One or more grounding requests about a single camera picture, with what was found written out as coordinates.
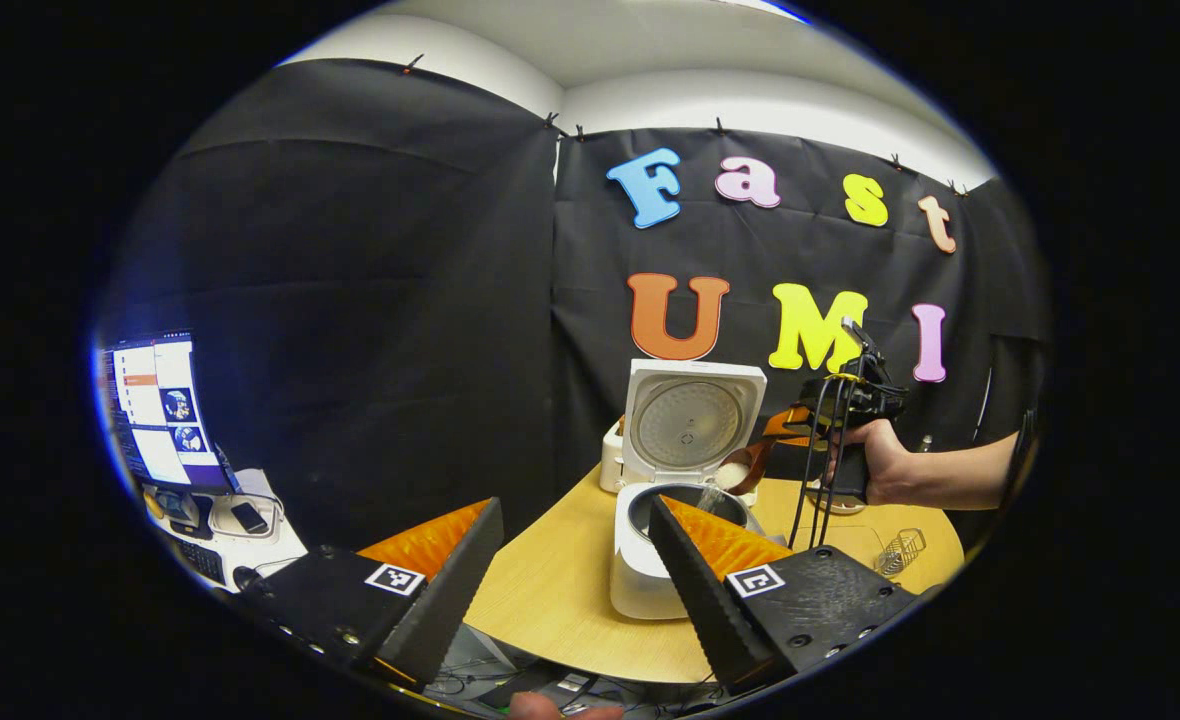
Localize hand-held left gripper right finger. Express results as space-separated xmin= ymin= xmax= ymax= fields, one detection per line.
xmin=647 ymin=495 xmax=921 ymax=693

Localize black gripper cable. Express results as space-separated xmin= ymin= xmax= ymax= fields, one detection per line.
xmin=788 ymin=372 xmax=856 ymax=551

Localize black keyboard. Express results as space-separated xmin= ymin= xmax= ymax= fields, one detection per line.
xmin=175 ymin=535 xmax=231 ymax=586

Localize white rice cooker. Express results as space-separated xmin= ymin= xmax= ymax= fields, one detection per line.
xmin=610 ymin=358 xmax=768 ymax=621

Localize white side desk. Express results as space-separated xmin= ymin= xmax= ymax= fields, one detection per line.
xmin=145 ymin=468 xmax=311 ymax=591

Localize white toaster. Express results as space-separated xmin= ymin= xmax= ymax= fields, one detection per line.
xmin=600 ymin=418 xmax=631 ymax=494

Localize brown wooden spoon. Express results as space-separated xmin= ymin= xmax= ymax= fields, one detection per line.
xmin=715 ymin=440 xmax=781 ymax=497

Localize black backdrop cloth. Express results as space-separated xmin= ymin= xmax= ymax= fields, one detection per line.
xmin=95 ymin=58 xmax=1051 ymax=561

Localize row of black cloth clips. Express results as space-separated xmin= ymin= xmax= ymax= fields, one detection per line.
xmin=400 ymin=52 xmax=966 ymax=198

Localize computer monitor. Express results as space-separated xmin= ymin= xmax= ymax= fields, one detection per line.
xmin=98 ymin=330 xmax=241 ymax=493

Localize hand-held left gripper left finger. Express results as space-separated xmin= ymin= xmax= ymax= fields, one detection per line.
xmin=240 ymin=497 xmax=506 ymax=691

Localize metal wire chopstick holder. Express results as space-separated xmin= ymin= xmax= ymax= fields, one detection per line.
xmin=875 ymin=527 xmax=928 ymax=578

